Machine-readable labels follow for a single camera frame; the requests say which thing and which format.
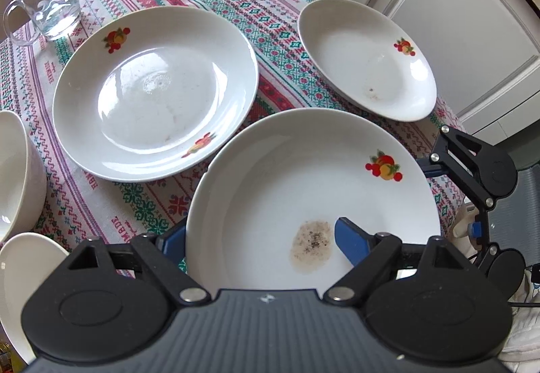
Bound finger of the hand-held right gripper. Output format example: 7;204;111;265
415;125;496;210
467;203;503;272

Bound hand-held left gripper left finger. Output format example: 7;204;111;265
67;225;212;307

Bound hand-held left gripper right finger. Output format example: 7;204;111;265
323;217;467;307

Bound white plate with food stain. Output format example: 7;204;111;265
186;108;442;290

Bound white plate one fruit print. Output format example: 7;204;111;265
298;0;438;122

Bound white bowl pink flower print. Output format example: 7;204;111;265
0;110;47;244
0;232;71;365

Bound white plate two fruit prints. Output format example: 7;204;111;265
52;6;259;183

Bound white kitchen cabinet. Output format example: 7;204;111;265
340;0;540;146

